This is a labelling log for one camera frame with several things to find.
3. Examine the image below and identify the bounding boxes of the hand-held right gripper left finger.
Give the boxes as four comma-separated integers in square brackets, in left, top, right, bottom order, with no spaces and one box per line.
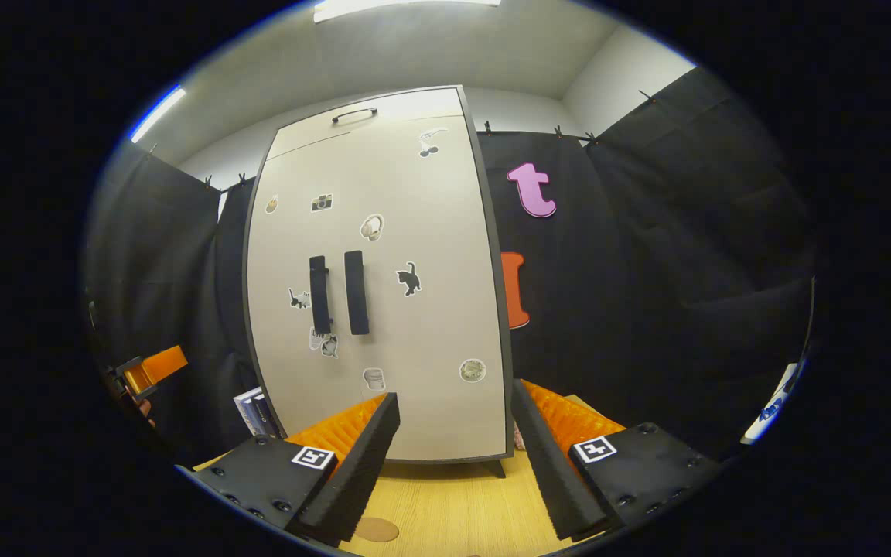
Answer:
[189,391,401,547]

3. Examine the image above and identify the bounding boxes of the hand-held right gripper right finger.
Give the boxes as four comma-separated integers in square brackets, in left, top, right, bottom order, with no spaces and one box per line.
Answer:
[509,378,721,542]

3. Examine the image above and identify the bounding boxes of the white cabinet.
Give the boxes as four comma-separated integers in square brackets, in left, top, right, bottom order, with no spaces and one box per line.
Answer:
[241,84,516,479]

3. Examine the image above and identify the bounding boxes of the round brown coaster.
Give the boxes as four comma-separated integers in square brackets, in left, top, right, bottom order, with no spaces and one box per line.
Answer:
[353,516,401,543]

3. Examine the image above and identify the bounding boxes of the white book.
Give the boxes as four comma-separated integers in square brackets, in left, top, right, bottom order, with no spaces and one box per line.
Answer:
[233,387,265,434]

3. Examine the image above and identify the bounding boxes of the dark navy book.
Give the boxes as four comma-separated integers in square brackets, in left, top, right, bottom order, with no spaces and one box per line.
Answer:
[248,393,280,438]

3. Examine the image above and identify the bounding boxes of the white cabinet door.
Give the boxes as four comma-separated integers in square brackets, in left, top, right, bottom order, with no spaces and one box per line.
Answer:
[333,116,512,463]
[244,135,346,457]

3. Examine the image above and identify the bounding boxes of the ceiling light strip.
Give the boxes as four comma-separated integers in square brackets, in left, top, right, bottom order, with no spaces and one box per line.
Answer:
[130,85,187,144]

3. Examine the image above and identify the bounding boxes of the white cabinet drawer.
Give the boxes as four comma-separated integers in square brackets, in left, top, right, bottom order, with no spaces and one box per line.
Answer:
[266,87,468,161]

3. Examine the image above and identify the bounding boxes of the ceiling light panel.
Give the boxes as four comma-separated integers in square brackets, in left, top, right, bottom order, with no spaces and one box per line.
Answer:
[314,0,502,22]

